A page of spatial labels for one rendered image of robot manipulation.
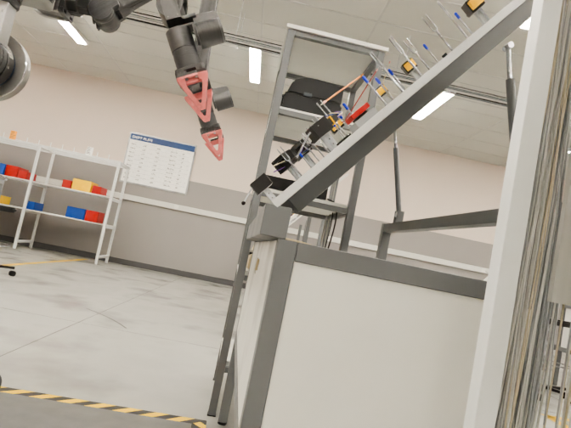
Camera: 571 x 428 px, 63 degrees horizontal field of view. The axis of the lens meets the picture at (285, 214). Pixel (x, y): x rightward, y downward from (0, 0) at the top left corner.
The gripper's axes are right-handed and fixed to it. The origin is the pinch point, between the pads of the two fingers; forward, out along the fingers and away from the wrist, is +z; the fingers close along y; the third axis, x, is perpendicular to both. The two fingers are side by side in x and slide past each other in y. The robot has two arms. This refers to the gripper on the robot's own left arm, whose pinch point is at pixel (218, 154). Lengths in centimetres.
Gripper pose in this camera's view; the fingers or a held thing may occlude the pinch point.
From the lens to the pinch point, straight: 158.5
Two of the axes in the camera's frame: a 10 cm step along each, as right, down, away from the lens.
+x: -9.5, 3.0, -0.9
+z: 3.1, 9.5, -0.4
